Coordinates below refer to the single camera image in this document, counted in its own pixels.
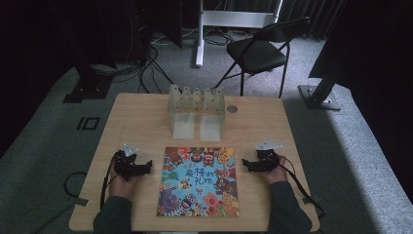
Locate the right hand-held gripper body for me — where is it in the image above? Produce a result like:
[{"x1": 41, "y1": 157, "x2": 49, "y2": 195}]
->
[{"x1": 254, "y1": 140, "x2": 283, "y2": 172}]

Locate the bundle of black cables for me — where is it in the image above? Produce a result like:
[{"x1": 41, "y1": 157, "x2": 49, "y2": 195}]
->
[{"x1": 91, "y1": 28, "x2": 184, "y2": 96}]

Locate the person's left hand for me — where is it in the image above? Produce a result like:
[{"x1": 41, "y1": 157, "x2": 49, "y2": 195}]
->
[{"x1": 108, "y1": 161, "x2": 138, "y2": 200}]

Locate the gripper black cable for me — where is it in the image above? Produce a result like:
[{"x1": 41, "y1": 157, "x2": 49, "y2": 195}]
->
[
  {"x1": 275, "y1": 157, "x2": 327, "y2": 218},
  {"x1": 99, "y1": 152, "x2": 121, "y2": 211}
]

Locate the black cable loop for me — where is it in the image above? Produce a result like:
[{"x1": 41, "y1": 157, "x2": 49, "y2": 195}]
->
[{"x1": 62, "y1": 171, "x2": 88, "y2": 199}]

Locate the white desk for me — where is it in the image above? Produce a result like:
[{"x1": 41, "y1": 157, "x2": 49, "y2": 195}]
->
[{"x1": 195, "y1": 0, "x2": 284, "y2": 68}]

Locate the person's right hand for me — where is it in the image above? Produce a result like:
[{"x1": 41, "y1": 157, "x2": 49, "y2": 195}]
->
[{"x1": 260, "y1": 157, "x2": 290, "y2": 186}]

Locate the grey tape strip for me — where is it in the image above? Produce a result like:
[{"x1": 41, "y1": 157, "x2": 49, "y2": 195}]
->
[
  {"x1": 68, "y1": 196, "x2": 90, "y2": 208},
  {"x1": 302, "y1": 194, "x2": 321, "y2": 206}
]

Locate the black metal stand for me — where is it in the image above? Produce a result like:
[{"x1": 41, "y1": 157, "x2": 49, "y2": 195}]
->
[
  {"x1": 48, "y1": 0, "x2": 119, "y2": 104},
  {"x1": 297, "y1": 0, "x2": 413, "y2": 112}
]

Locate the black folding chair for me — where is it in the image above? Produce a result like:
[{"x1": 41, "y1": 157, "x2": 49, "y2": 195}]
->
[{"x1": 213, "y1": 17, "x2": 312, "y2": 98}]

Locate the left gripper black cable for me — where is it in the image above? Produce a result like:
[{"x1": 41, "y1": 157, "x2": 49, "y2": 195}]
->
[{"x1": 99, "y1": 152, "x2": 121, "y2": 211}]

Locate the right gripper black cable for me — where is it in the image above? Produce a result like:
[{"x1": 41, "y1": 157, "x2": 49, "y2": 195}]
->
[{"x1": 275, "y1": 157, "x2": 327, "y2": 218}]

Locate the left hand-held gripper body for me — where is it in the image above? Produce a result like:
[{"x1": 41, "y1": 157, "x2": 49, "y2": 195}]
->
[{"x1": 113, "y1": 143, "x2": 144, "y2": 181}]

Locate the colourful picture book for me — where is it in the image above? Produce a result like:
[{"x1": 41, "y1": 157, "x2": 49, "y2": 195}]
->
[{"x1": 156, "y1": 146, "x2": 241, "y2": 218}]

